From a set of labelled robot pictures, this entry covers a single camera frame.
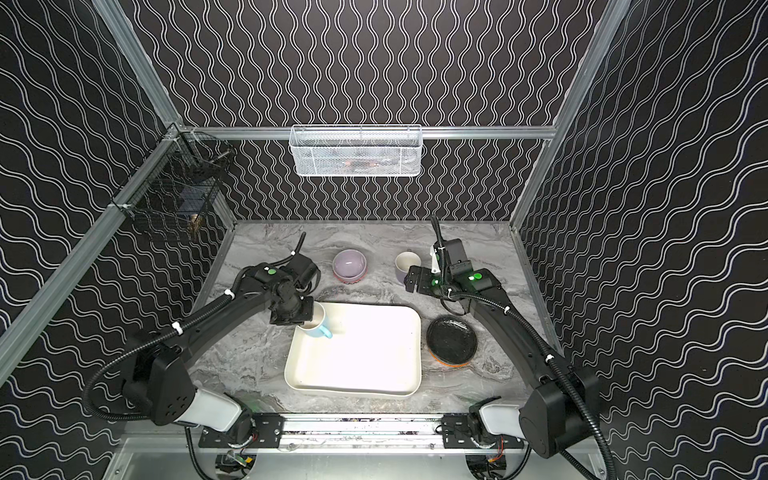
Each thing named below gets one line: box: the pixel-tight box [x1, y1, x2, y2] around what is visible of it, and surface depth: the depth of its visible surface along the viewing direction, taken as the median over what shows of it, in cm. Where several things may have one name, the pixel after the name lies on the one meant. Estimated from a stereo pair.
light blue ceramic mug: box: [297, 301, 333, 339], surface depth 79 cm
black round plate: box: [426, 317, 477, 365], surface depth 88 cm
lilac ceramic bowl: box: [332, 249, 368, 285], surface depth 102 cm
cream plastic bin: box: [284, 302, 423, 398], surface depth 87 cm
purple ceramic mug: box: [394, 249, 421, 285], surface depth 102 cm
